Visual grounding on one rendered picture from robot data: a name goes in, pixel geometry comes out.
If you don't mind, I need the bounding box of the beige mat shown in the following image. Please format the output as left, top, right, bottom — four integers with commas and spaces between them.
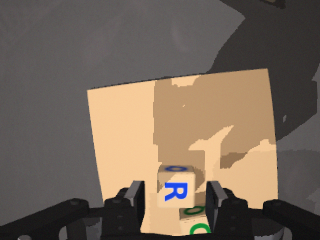
87, 68, 278, 236

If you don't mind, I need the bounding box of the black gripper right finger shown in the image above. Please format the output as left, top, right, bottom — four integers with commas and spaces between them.
205, 181, 320, 240

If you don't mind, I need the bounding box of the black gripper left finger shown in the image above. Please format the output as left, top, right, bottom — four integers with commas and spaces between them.
0, 180, 145, 240

